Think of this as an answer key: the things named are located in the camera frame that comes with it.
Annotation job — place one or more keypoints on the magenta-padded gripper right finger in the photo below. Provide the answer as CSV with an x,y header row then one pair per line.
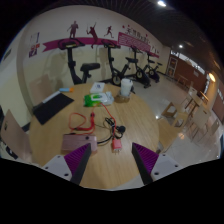
x,y
146,160

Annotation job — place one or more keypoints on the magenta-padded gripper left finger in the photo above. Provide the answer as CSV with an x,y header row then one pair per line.
x,y
77,160

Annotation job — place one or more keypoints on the wooden chair with open back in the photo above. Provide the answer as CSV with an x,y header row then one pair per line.
x,y
170,130

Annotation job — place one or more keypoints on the black rectangular mouse pad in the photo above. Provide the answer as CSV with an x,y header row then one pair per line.
x,y
51,108

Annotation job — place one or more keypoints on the green and white wipes pack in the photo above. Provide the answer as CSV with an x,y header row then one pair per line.
x,y
96,99

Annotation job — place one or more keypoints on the round wooden coaster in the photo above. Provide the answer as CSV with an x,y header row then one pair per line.
x,y
121,99

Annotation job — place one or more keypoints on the white and blue pen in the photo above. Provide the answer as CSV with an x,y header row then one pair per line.
x,y
53,95

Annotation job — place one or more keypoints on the group of wooden tables and chairs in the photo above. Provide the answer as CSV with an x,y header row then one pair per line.
x,y
203,116

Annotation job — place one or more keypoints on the small white paper packet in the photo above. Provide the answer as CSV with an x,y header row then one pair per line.
x,y
97,87

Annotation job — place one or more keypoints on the white cup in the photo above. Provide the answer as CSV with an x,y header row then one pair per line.
x,y
126,87

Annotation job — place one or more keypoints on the row of black exercise bikes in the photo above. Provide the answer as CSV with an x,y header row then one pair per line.
x,y
71,65

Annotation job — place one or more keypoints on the group of ceiling lights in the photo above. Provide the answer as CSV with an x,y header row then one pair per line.
x,y
161,3

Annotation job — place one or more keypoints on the grey wall vent plate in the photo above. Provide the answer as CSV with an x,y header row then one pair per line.
x,y
7,54

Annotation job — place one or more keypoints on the group of wall posters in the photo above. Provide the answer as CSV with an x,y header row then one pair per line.
x,y
34,38

